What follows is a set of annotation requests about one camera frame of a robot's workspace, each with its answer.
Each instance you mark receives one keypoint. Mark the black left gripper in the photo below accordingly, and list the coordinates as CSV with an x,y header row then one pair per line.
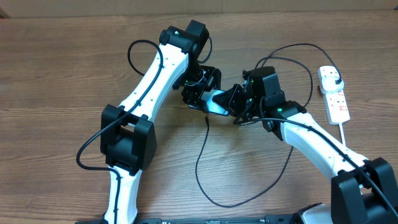
x,y
193,96

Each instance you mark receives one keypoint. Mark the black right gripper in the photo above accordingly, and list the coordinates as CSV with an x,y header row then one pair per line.
x,y
231,100

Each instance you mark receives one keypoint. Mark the blue Galaxy smartphone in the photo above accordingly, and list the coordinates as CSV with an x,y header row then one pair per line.
x,y
213,108

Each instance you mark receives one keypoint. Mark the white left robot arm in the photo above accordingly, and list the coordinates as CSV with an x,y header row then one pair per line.
x,y
128,140

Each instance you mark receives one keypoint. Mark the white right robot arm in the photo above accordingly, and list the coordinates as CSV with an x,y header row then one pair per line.
x,y
362,190

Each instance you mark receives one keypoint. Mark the white charger plug adapter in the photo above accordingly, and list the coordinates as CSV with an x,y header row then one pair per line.
x,y
331,84

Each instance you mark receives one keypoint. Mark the white power strip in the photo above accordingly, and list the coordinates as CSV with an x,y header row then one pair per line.
x,y
335,103

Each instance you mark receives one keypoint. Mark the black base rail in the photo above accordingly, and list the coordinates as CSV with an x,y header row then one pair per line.
x,y
268,219

